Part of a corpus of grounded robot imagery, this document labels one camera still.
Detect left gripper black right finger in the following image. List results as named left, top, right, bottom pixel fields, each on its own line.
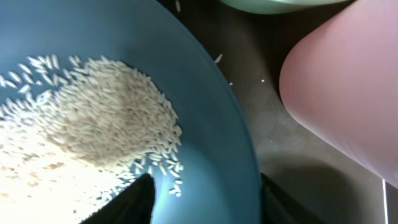
left=261, top=173, right=325, bottom=224

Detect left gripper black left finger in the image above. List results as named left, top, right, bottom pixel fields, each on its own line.
left=82, top=174, right=155, bottom=224

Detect dark blue plate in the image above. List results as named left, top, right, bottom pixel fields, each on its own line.
left=1, top=0, right=262, bottom=223

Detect pile of rice grains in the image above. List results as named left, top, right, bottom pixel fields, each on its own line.
left=1, top=55, right=183, bottom=223

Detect pink cup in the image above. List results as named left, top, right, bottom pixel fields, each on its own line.
left=279, top=0, right=397, bottom=185

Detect dark brown serving tray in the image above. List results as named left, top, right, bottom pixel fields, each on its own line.
left=162, top=0, right=397, bottom=223

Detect mint green bowl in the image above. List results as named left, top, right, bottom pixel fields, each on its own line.
left=220, top=0, right=347, bottom=14

